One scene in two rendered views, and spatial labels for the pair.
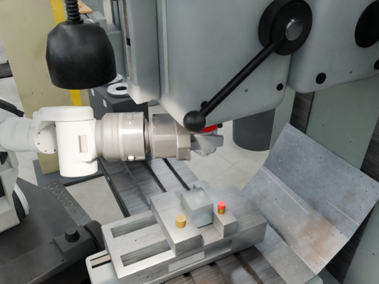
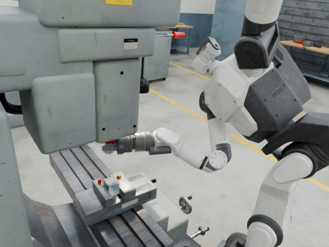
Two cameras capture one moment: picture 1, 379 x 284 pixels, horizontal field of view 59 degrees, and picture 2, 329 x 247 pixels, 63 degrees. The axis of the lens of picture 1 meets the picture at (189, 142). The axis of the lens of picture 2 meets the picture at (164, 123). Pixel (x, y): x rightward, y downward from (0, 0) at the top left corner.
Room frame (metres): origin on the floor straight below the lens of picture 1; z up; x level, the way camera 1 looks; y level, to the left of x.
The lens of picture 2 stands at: (1.52, -0.02, 1.85)
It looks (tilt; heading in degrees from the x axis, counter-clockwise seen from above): 26 degrees down; 167
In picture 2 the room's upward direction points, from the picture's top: 6 degrees clockwise
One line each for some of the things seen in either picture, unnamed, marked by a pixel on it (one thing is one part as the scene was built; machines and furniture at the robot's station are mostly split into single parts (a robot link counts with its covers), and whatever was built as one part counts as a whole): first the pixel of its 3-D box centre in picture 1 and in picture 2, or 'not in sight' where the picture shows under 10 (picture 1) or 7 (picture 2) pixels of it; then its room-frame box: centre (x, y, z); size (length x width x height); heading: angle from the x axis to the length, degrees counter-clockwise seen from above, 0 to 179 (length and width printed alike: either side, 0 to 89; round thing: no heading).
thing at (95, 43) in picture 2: not in sight; (96, 37); (0.55, -0.07, 1.68); 0.34 x 0.24 x 0.10; 117
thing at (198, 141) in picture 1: (206, 142); not in sight; (0.50, -0.03, 1.24); 0.06 x 0.02 x 0.03; 96
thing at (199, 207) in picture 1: (197, 207); (111, 186); (0.55, -0.02, 1.03); 0.06 x 0.05 x 0.06; 25
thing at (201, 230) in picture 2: not in sight; (197, 234); (0.41, 0.51, 0.51); 0.22 x 0.06 x 0.06; 117
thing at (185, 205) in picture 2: not in sight; (180, 207); (0.30, 0.42, 0.63); 0.16 x 0.12 x 0.12; 117
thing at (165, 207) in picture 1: (173, 220); (122, 185); (0.53, 0.03, 1.02); 0.15 x 0.06 x 0.04; 25
